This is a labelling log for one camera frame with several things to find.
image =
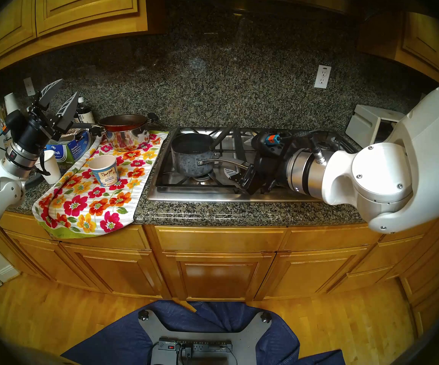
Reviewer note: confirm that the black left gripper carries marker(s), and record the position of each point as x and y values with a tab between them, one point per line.
39	128

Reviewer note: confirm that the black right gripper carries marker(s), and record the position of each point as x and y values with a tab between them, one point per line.
272	170

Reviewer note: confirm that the blue oatmeal paper cup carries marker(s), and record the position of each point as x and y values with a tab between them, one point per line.
104	174

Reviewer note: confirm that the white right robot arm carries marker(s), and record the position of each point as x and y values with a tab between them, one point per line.
379	178

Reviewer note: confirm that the steel pot red inside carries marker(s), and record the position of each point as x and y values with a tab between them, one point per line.
126	138

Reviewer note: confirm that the dark bottle white label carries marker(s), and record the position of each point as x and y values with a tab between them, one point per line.
85	115

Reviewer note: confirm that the stack of white cups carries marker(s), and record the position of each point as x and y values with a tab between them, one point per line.
11	103

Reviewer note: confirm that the blue foil roll box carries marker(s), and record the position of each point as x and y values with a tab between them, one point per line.
71	149

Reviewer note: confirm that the dark speckled saucepan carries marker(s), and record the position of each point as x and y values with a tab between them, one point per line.
189	159

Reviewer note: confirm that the plain white paper cup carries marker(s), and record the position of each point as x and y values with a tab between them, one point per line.
52	170

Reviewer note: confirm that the stainless steel gas cooktop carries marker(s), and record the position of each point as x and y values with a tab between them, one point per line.
189	193

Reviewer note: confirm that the wooden upper cabinet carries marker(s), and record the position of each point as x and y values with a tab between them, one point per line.
86	3
421	41

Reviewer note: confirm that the floral kitchen towel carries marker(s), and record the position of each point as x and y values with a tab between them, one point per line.
101	200

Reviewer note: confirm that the white countertop appliance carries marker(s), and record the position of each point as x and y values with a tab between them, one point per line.
362	126

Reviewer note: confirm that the wooden base cabinets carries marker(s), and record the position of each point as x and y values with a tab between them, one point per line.
215	276

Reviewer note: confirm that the grey power strip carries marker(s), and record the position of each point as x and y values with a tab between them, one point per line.
204	346

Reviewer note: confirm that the dark blue cloth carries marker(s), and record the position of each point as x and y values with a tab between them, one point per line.
117	341

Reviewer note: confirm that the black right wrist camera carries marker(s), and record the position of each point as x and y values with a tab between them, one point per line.
267	140

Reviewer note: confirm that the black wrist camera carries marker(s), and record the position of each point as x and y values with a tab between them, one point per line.
14	121
267	140

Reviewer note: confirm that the white wall switch plate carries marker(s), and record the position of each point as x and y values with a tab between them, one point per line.
29	86

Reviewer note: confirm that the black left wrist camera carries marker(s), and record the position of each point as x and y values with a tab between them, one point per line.
14	121

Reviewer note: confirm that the white wall power outlet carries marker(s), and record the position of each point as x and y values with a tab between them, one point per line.
322	77

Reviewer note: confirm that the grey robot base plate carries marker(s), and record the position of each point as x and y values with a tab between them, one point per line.
155	330

